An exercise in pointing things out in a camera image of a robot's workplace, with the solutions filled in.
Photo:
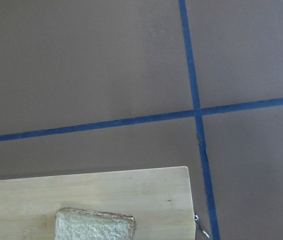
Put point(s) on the brown bread slice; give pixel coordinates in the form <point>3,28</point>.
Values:
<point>81,224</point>

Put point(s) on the metal cutting board handle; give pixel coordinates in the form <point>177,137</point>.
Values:
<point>198,224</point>

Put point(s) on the wooden cutting board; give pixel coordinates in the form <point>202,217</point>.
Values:
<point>159,199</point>

